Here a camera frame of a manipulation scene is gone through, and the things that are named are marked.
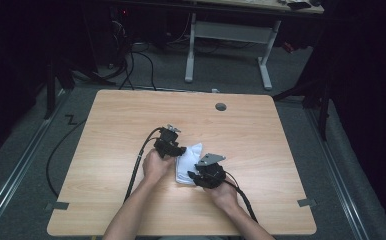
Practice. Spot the small red object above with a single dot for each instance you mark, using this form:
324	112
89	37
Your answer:
288	47

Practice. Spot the small white clip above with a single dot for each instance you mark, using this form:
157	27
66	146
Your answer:
215	90

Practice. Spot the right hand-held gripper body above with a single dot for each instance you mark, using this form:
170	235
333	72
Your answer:
212	175

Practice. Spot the person's right hand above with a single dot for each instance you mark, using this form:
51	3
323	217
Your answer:
226	196

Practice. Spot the black metal stand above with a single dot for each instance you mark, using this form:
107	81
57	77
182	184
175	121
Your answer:
323	110
50	90

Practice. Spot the grey tape piece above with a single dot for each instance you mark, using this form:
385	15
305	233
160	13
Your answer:
57	205
307	202

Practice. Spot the black device on desk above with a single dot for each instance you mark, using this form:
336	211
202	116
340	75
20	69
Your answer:
298	5

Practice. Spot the person's left hand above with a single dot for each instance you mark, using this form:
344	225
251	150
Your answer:
156	166

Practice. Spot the metal floor rail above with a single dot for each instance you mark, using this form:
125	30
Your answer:
21	163
339	180

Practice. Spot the white-framed wooden desk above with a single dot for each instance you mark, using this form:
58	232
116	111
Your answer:
231	32

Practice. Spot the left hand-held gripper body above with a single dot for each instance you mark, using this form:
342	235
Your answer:
166	143

